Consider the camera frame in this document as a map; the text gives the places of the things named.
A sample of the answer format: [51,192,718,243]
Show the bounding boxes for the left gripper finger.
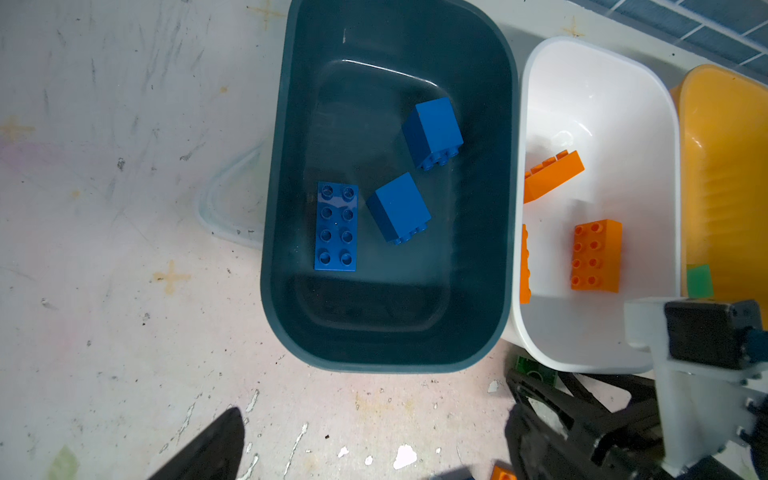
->
[150,407,245,480]

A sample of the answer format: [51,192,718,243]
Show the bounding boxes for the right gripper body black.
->
[505,369,671,479]

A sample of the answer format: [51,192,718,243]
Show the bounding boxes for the orange lego top small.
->
[520,224,532,305]

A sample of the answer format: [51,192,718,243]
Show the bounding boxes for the orange lego long top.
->
[570,219,623,293]

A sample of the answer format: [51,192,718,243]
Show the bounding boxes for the green lego small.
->
[686,264,715,300]

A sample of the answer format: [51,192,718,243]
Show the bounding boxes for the long blue lego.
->
[314,181,359,272]

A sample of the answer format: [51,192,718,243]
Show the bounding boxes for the orange lego horizontal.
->
[523,150,584,204]

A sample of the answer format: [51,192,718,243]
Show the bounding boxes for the blue lego square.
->
[366,173,431,245]

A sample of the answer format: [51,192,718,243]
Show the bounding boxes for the blue lego with hole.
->
[402,97,464,171]

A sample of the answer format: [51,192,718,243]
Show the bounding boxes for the green lego top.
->
[514,355,558,387]

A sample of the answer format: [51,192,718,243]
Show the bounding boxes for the white plastic bin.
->
[502,37,681,374]

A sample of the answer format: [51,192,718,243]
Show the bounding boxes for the dark teal plastic bin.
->
[261,1,521,373]

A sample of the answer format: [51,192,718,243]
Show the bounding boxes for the yellow plastic bin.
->
[671,65,767,311]

